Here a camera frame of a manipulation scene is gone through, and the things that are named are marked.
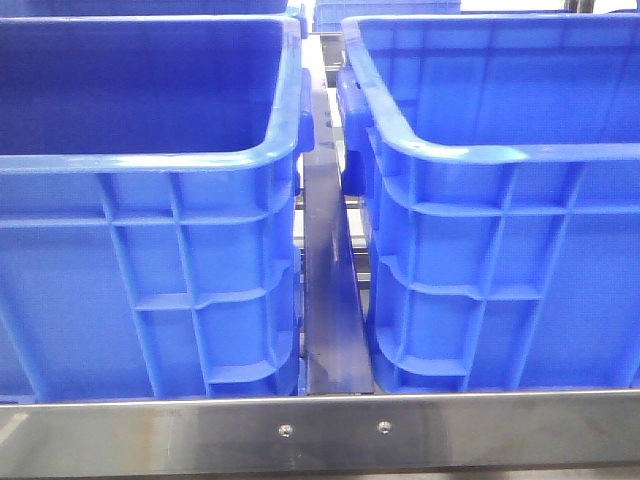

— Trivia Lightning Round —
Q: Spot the metal shelf rack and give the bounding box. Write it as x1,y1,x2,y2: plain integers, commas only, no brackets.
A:
1,36,639,478

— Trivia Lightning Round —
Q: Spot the distant low blue crate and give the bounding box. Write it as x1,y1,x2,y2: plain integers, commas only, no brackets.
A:
313,0,461,33

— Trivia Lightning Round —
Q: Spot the blue crate behind left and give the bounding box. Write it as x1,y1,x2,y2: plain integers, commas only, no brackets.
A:
1,0,306,19

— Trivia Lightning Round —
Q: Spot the large blue plastic crate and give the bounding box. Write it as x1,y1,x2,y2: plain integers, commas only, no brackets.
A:
1,15,314,404

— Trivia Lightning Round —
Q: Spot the blue crate at right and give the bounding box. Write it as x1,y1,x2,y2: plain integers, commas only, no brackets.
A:
338,13,639,393

